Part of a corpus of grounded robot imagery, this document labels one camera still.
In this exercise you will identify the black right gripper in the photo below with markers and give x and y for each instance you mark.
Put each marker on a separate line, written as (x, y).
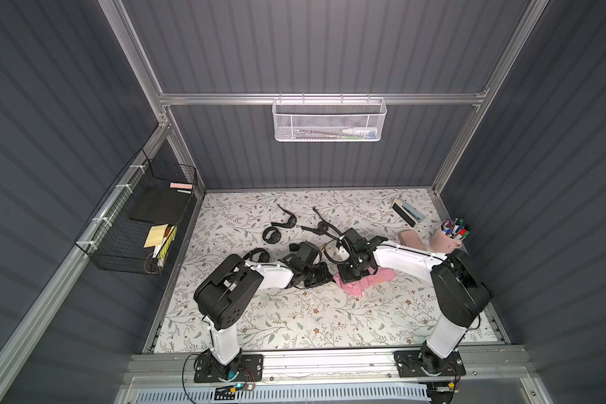
(349, 270)

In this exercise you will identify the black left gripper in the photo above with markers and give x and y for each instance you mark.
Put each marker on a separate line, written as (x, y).
(316, 273)

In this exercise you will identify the pink cloth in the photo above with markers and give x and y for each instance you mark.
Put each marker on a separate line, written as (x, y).
(358, 287)

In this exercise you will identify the black strap wristwatch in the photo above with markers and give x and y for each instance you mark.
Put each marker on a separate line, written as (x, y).
(323, 227)

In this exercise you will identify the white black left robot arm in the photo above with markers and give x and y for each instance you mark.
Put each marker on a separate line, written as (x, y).
(225, 294)

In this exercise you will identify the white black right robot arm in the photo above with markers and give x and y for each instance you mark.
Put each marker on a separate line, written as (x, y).
(460, 297)

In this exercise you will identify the pink case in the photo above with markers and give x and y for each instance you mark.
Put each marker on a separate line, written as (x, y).
(410, 238)

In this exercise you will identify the pink pen cup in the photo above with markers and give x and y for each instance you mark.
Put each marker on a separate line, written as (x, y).
(442, 243)

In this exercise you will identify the coloured markers bunch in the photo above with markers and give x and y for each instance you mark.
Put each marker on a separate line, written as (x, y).
(455, 229)

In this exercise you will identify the yellow sticky note pad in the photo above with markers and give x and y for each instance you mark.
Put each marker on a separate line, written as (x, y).
(155, 236)

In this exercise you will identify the black notebook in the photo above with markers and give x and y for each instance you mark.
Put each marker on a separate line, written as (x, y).
(160, 206)

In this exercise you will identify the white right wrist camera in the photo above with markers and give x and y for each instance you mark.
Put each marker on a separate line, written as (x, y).
(343, 253)

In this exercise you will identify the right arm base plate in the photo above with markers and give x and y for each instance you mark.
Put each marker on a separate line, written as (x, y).
(423, 362)

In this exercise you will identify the white wire basket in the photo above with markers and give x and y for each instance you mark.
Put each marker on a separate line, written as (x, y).
(328, 119)

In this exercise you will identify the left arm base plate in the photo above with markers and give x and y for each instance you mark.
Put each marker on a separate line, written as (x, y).
(243, 368)

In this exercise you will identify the black wire basket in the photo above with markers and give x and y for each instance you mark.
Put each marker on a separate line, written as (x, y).
(133, 232)

